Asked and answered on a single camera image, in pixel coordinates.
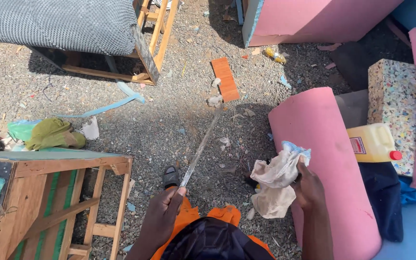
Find grey upholstered sofa frame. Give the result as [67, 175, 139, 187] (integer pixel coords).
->
[0, 0, 160, 86]

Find light blue foam strip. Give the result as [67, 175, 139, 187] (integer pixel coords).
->
[52, 56, 146, 118]

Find yellow plastic bottle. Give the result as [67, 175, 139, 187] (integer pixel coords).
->
[264, 47, 287, 64]

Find black sandal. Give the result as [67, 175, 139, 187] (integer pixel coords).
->
[162, 166, 180, 190]

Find person's left hand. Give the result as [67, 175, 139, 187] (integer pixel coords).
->
[144, 186, 188, 249]

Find rolled pink foam sheet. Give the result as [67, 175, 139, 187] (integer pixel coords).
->
[268, 87, 383, 260]

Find large pink foam block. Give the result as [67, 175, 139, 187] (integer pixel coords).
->
[242, 0, 404, 48]

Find beige cleaning rag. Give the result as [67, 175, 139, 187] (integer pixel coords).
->
[250, 141, 312, 219]

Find multicoloured rebonded foam block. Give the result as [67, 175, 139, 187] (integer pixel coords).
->
[368, 58, 416, 177]

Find yellow jerrycan with red cap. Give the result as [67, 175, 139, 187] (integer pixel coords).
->
[347, 123, 403, 163]

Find dark blue shirt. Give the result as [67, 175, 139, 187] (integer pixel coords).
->
[160, 217, 274, 260]

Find orange trousers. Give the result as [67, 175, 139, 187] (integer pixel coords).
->
[151, 195, 276, 260]

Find dark grey foam sheet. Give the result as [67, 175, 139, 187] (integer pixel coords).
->
[329, 41, 379, 129]

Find green plastic bag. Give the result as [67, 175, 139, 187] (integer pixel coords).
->
[7, 119, 42, 142]

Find white paper scrap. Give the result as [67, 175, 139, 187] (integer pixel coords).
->
[79, 116, 100, 141]

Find person's right hand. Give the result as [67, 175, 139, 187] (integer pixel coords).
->
[292, 156, 326, 212]

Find olive green cloth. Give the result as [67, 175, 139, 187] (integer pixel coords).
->
[25, 118, 87, 151]

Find bare wooden sofa frame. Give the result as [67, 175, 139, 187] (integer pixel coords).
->
[0, 148, 134, 260]

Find dark navy fabric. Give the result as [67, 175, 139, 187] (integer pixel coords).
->
[358, 162, 404, 243]

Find blue foam sheet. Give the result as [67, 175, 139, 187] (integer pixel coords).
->
[372, 189, 416, 260]

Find long metal knife blade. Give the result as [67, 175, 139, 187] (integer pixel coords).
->
[179, 102, 225, 188]

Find orange wooden board piece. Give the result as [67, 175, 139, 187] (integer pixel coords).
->
[210, 57, 241, 103]

